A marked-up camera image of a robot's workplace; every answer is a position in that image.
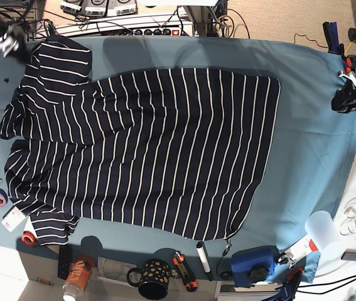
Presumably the purple tape roll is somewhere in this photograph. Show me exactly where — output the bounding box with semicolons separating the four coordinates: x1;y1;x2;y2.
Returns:
0;188;8;207

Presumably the translucent plastic cup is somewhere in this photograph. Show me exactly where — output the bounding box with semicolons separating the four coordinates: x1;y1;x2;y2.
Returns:
305;211;345;261

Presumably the white packaged card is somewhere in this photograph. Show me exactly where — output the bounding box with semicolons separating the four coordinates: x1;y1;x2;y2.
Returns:
1;206;26;233

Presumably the teal table cloth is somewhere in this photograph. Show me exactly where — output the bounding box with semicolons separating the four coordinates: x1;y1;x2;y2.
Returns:
0;36;356;278

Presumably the white black marker pen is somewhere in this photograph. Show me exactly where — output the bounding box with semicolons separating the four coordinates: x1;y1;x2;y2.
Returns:
196;242;213;281

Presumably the black remote control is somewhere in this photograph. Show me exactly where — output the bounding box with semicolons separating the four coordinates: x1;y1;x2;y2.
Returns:
57;245;72;280

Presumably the white red card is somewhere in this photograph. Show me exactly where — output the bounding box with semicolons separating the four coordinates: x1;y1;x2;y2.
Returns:
278;235;318;264

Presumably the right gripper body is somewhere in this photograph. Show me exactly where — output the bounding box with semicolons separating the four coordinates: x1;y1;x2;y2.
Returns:
0;31;21;57

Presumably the orange drink bottle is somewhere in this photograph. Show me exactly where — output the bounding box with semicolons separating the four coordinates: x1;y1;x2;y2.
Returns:
62;255;95;301

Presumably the red tape roll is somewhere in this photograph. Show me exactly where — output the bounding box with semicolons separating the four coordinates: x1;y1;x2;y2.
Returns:
21;231;39;247

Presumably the navy white striped t-shirt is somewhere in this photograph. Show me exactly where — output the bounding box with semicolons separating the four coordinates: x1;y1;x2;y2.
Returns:
0;36;281;245

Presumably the black mug with yellow leaves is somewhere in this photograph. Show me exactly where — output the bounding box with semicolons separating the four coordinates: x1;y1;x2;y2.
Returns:
126;259;171;300

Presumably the black lanyard with clip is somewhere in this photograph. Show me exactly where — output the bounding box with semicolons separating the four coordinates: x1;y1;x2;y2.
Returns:
216;238;232;281

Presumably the orange black clamp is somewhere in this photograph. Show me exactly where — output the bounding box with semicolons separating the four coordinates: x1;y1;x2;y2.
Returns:
345;55;356;73

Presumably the orange black utility knife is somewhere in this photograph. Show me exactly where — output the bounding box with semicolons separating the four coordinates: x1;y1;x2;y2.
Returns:
173;251;198;292

